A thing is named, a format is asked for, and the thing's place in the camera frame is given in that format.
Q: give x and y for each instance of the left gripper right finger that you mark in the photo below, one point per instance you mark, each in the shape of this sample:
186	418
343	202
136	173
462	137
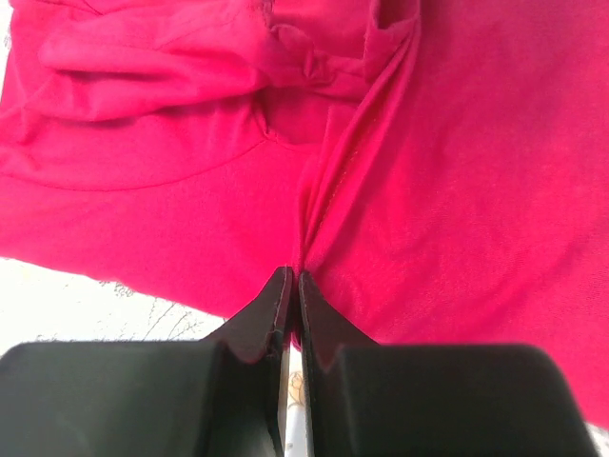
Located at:
366	399

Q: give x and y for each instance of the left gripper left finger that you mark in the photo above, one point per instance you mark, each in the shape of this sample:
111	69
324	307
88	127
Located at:
218	396

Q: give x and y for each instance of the magenta t shirt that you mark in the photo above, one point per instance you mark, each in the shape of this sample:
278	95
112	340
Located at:
380	166

